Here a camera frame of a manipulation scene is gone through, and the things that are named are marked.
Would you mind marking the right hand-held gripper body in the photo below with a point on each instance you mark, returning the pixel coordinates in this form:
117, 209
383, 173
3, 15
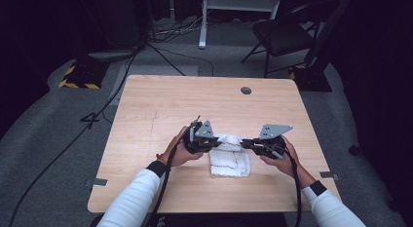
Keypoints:
271, 145

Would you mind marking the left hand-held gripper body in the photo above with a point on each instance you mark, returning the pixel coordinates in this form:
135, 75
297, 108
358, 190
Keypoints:
198, 137

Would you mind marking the white sock with coloured stitching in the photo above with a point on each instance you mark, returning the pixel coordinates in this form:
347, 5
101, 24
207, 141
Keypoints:
230, 163

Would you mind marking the person's right hand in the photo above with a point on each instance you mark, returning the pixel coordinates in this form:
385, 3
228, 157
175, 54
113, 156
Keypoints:
287, 163

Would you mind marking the person's left hand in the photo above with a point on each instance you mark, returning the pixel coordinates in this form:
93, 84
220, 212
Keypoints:
177, 154

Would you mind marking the grey table grommet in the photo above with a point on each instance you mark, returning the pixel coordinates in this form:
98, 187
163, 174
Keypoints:
245, 90

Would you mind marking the grey tape piece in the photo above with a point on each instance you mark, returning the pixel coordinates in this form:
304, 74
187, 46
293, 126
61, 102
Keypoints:
97, 181
329, 175

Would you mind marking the person's dark clothing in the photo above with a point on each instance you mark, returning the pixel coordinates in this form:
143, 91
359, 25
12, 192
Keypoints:
211, 220

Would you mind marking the black stand with striped base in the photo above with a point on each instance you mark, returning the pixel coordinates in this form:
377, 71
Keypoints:
315, 74

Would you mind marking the black folding chair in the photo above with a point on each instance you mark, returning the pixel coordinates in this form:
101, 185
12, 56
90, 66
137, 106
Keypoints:
279, 35

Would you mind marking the black base with striped edge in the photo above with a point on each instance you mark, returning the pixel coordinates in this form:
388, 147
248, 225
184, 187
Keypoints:
84, 74

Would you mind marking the white metal stand frame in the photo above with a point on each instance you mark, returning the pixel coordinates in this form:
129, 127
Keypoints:
204, 25

